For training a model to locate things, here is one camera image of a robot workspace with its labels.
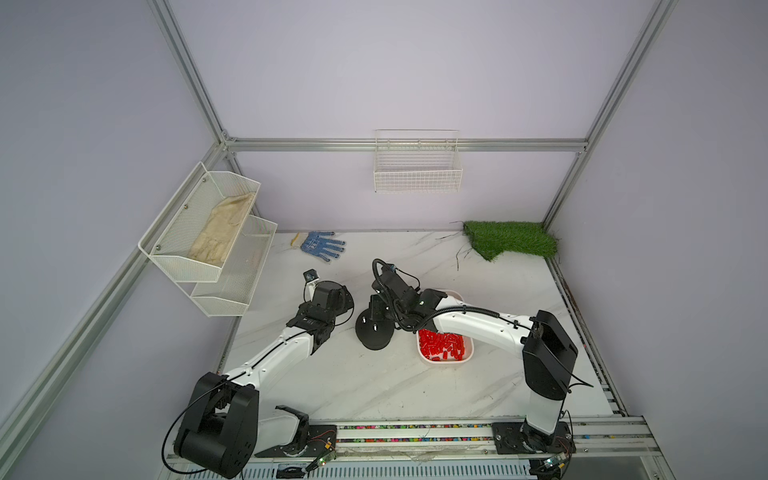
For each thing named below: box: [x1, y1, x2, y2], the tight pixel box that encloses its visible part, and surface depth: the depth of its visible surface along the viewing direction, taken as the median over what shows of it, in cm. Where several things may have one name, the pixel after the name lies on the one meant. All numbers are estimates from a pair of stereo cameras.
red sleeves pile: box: [418, 328, 465, 361], surface depth 90 cm
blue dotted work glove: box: [290, 231, 346, 263], surface depth 118 cm
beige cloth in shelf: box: [188, 192, 255, 265], surface depth 80 cm
